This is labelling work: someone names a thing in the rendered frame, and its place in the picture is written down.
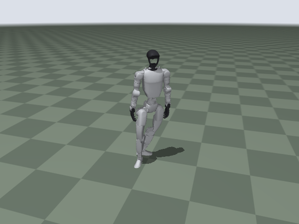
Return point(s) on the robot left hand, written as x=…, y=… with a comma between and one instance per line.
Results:
x=166, y=112

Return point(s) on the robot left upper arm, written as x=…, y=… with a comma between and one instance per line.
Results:
x=167, y=74

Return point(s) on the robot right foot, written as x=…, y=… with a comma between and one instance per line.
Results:
x=138, y=163

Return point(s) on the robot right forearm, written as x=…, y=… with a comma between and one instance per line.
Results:
x=133, y=101

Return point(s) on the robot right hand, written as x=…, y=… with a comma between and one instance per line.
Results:
x=132, y=114

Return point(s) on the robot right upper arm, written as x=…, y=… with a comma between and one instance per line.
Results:
x=137, y=80

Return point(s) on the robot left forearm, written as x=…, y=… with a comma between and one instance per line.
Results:
x=167, y=98

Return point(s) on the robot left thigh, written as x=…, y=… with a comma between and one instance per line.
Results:
x=157, y=120

